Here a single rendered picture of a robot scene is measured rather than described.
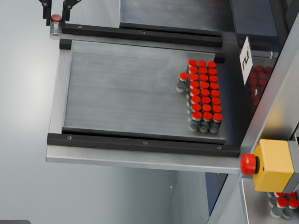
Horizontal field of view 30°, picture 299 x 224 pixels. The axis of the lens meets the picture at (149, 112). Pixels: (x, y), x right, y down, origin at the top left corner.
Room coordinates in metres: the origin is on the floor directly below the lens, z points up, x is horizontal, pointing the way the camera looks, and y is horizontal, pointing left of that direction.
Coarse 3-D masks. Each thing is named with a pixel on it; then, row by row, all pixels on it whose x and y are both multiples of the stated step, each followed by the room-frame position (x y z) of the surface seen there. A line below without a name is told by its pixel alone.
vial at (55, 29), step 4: (52, 24) 0.76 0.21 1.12; (56, 24) 0.76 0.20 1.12; (60, 24) 0.77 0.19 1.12; (52, 28) 0.76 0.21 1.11; (56, 28) 0.76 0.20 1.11; (60, 28) 0.77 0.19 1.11; (52, 32) 0.76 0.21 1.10; (56, 32) 0.76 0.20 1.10; (60, 32) 0.77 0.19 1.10; (52, 36) 0.76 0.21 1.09; (56, 36) 0.76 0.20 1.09; (60, 36) 0.77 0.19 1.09
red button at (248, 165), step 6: (246, 156) 0.64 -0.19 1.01; (252, 156) 0.64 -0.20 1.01; (240, 162) 0.64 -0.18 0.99; (246, 162) 0.63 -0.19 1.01; (252, 162) 0.63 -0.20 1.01; (240, 168) 0.63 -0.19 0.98; (246, 168) 0.62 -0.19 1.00; (252, 168) 0.62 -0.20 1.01; (246, 174) 0.61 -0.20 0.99; (252, 174) 0.62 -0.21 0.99
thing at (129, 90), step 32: (96, 64) 0.92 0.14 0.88; (128, 64) 0.94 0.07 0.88; (160, 64) 0.96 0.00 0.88; (96, 96) 0.82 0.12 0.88; (128, 96) 0.84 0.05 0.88; (160, 96) 0.86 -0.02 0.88; (64, 128) 0.69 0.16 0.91; (96, 128) 0.71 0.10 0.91; (128, 128) 0.75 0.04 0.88; (160, 128) 0.77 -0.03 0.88
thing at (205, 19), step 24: (120, 0) 1.13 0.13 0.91; (144, 0) 1.19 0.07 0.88; (168, 0) 1.21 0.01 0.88; (192, 0) 1.23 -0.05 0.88; (216, 0) 1.25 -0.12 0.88; (120, 24) 1.05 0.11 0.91; (144, 24) 1.06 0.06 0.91; (168, 24) 1.11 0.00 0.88; (192, 24) 1.13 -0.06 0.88; (216, 24) 1.15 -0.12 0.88
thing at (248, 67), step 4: (244, 44) 0.92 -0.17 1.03; (248, 44) 0.90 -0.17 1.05; (244, 48) 0.91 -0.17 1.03; (248, 48) 0.89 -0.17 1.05; (244, 52) 0.91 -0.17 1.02; (248, 52) 0.88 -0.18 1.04; (240, 56) 0.92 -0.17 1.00; (244, 56) 0.90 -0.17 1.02; (240, 60) 0.91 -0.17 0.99; (248, 60) 0.87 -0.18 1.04; (244, 64) 0.88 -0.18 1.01; (248, 64) 0.86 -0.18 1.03; (252, 64) 0.84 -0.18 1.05; (244, 68) 0.87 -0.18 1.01; (248, 68) 0.85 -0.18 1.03; (244, 72) 0.87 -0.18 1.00; (248, 72) 0.85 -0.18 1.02; (244, 76) 0.86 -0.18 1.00; (244, 80) 0.85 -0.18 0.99
